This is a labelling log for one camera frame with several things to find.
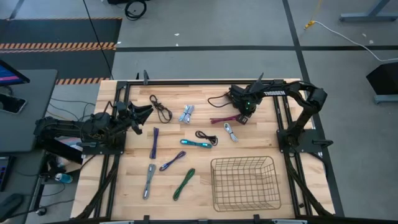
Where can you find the clear water bottle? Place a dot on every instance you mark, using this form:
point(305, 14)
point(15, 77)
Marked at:
point(63, 178)

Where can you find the black equipment case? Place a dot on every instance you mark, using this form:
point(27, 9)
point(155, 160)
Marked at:
point(116, 1)

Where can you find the black frame clamp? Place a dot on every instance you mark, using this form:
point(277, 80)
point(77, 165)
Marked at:
point(146, 218)
point(256, 218)
point(145, 77)
point(261, 76)

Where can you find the black aluminium table frame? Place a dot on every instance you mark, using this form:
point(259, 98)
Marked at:
point(199, 82)

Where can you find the low grey side desk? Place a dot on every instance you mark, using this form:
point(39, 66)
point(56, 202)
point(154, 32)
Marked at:
point(25, 174)

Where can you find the black computer mouse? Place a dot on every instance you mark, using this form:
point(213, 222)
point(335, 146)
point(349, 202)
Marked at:
point(9, 203)

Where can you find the grey stand foot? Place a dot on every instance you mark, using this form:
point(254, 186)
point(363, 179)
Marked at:
point(385, 99)

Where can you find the dark keyboard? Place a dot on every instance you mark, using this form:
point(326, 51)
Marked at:
point(3, 172)

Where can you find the black box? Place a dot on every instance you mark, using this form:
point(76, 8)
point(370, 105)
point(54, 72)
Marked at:
point(385, 79)

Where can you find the computer monitor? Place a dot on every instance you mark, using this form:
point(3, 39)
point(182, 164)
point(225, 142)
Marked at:
point(9, 76)

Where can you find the dark grey desk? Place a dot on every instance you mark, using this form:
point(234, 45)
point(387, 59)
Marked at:
point(34, 118)

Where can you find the black smartphone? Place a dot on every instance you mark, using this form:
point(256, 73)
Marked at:
point(11, 103)

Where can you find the black caster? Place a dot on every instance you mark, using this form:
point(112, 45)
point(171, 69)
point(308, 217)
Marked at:
point(41, 211)

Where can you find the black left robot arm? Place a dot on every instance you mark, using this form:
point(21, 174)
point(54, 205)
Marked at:
point(62, 127)

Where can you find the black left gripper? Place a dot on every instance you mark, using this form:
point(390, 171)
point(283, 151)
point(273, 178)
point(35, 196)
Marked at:
point(124, 113)

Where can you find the black flat panel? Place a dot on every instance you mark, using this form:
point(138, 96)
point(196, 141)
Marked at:
point(62, 152)

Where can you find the black hazard-striped floor mat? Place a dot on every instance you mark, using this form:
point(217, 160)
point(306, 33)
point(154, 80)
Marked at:
point(62, 31)

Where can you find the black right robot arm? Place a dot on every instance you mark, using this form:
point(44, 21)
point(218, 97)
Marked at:
point(308, 109)

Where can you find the grey metal table leg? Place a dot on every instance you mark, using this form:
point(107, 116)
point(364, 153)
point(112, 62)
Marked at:
point(367, 15)

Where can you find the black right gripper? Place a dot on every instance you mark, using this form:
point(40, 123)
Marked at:
point(244, 99)

